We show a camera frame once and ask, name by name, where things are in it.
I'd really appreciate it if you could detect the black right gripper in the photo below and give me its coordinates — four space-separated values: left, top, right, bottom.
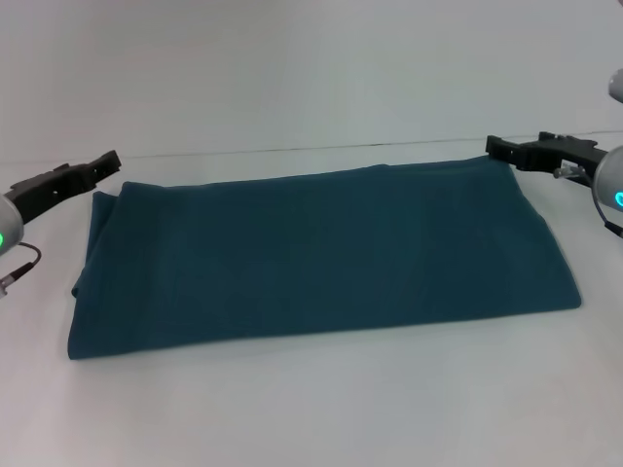
485 130 610 190

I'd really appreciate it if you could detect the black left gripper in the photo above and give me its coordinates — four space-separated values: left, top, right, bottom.
8 149 123 228

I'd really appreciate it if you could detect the teal t-shirt with FREE print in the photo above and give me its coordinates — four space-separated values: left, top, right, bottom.
66 155 584 362

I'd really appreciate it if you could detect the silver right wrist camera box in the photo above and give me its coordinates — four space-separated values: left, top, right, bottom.
605 67 623 103

